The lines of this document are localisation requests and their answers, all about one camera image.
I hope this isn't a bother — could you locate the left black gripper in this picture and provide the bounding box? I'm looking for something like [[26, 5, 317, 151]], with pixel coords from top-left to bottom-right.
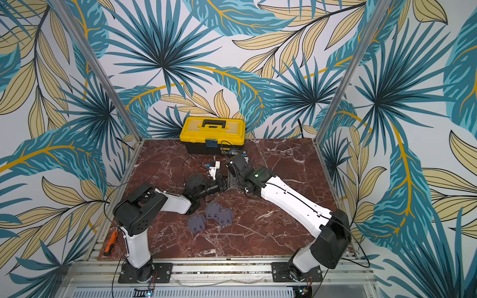
[[196, 174, 229, 200]]

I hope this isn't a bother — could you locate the lavender stand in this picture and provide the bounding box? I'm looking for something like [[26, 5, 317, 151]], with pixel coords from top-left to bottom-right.
[[217, 208, 233, 227], [205, 202, 221, 220], [227, 173, 239, 189], [188, 214, 206, 235]]

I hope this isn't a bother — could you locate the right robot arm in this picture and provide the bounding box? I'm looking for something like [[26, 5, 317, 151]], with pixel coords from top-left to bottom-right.
[[227, 154, 352, 281]]

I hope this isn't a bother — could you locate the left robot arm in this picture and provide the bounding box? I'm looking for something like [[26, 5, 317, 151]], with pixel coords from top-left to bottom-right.
[[113, 174, 227, 283]]

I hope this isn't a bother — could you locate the yellow black toolbox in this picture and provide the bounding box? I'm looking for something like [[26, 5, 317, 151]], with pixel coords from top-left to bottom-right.
[[180, 117, 245, 155]]

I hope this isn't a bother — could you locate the white perforated vent panel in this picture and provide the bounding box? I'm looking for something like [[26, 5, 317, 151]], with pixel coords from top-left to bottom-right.
[[70, 286, 295, 298]]

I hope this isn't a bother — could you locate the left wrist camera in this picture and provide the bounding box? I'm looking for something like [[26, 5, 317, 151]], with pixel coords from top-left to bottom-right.
[[206, 161, 221, 180]]

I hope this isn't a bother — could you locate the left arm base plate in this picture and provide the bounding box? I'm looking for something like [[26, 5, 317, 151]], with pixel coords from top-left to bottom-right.
[[118, 261, 173, 284]]

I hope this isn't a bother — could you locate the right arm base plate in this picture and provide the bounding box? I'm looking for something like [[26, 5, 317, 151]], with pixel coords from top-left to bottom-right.
[[271, 262, 323, 283]]

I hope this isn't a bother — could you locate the orange handled screwdriver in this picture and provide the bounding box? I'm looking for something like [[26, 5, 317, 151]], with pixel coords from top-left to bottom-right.
[[103, 230, 118, 256]]

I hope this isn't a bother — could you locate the right aluminium frame post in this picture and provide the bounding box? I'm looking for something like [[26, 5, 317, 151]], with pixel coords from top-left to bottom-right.
[[314, 1, 390, 147]]

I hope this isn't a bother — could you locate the aluminium frame post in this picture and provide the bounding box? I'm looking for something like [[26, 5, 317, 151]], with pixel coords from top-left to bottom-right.
[[314, 1, 390, 147], [50, 0, 143, 143]]

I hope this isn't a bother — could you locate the aluminium front rail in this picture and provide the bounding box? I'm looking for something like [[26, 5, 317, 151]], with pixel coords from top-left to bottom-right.
[[63, 256, 377, 286]]

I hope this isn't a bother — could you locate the left aluminium frame post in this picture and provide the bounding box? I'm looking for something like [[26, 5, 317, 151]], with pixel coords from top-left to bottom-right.
[[50, 0, 143, 143]]

